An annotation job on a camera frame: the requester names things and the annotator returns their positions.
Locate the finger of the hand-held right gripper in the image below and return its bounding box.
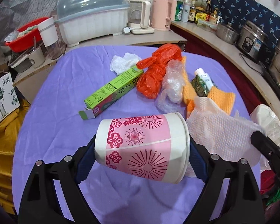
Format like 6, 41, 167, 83
250, 131, 280, 185

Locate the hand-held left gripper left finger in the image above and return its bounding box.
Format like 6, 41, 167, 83
18, 134, 101, 224

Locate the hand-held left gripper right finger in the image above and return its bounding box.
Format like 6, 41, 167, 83
184, 138, 263, 224

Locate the white trash bag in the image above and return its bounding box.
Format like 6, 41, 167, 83
250, 104, 280, 171

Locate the white embossed paper towel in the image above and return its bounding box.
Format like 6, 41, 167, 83
185, 97, 266, 178

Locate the pink patterned paper cup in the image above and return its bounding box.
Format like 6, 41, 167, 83
94, 112, 190, 184

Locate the orange-red plastic bag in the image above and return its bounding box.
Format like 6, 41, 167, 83
136, 44, 183, 99

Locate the purple tablecloth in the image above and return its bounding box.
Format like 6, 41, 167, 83
13, 45, 263, 224

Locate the orange foam net sleeve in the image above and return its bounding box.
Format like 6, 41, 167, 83
181, 56, 237, 118

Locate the green drink carton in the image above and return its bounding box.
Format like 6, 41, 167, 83
190, 68, 216, 97

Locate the long green cardboard box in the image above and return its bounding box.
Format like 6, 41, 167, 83
79, 66, 144, 120

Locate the clear plastic bag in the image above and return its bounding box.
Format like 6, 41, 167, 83
157, 59, 185, 112

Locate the yellow cloth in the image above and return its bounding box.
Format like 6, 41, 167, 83
0, 99, 29, 215

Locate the printed cardboard box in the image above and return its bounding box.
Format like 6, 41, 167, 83
0, 72, 21, 127

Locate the steel rice cooker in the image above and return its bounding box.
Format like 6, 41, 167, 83
234, 20, 269, 61

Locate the crumpled white tissue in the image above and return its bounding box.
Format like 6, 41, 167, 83
110, 52, 142, 73

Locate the white mug with spoon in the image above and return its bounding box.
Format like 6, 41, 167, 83
26, 37, 46, 69

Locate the steel pot with glass lid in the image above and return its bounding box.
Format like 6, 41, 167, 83
216, 21, 239, 45

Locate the grey plastic container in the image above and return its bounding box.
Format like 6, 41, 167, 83
9, 51, 32, 73

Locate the white blender cup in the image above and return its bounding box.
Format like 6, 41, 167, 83
37, 17, 63, 60

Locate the clear food container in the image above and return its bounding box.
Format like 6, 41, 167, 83
197, 19, 218, 31

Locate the red plastic basin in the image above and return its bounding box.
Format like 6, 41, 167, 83
4, 17, 49, 53

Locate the white dish box with lid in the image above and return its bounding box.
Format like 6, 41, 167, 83
55, 0, 130, 47

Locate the pump dispenser bottle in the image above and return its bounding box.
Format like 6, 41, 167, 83
210, 8, 219, 25

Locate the blue patterned cloth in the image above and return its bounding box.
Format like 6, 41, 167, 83
210, 0, 280, 59

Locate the yellow packet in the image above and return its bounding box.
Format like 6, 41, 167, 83
195, 12, 210, 25

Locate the dark sauce bottle white label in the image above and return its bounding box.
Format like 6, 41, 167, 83
189, 0, 197, 24

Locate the pink electric kettle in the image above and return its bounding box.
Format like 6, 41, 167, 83
150, 0, 178, 31

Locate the green packet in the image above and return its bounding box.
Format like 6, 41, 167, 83
176, 1, 185, 21

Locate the white glass kettle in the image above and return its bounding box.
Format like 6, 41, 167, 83
127, 0, 155, 35

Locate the black power cable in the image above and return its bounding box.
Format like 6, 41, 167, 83
239, 52, 269, 70

